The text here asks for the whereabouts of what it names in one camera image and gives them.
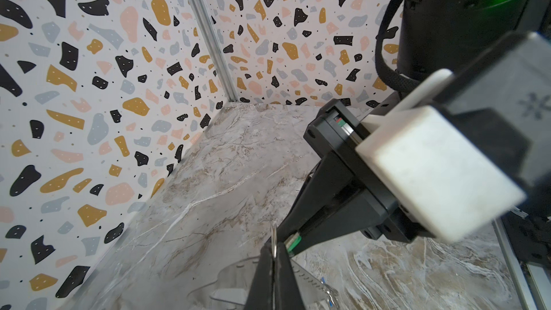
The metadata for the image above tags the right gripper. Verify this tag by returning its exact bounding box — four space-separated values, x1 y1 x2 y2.
277 99 432 255

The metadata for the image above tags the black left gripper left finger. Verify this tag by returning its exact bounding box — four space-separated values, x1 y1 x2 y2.
244 253 274 310

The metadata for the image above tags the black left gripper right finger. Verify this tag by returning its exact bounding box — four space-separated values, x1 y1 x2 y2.
273 253 306 310

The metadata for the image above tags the green key tag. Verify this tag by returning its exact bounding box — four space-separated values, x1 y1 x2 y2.
285 232 302 254

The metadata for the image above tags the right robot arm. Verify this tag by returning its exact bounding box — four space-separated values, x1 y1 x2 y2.
271 0 550 256

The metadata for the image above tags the aluminium corner post left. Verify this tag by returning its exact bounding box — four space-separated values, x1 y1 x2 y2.
189 0 238 102

